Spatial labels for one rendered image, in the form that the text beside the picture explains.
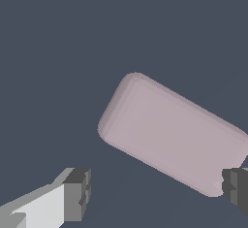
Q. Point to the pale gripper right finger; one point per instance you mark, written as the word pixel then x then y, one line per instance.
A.
pixel 237 186

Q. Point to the pale pink rounded block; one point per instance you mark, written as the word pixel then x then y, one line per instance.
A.
pixel 171 131

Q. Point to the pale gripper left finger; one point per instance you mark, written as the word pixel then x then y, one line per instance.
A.
pixel 51 202

